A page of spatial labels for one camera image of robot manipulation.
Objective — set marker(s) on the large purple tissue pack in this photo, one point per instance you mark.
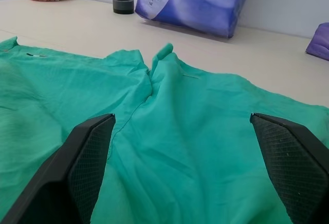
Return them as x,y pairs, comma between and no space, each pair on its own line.
192,3

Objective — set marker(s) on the small purple tissue pack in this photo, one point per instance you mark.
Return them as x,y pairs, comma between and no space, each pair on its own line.
320,41

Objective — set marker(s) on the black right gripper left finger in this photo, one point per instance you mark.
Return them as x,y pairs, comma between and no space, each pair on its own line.
51,183

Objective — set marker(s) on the green shorts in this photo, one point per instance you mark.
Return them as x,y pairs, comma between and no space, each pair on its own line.
180,131

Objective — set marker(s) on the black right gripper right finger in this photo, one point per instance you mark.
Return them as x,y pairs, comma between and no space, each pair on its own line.
295,162

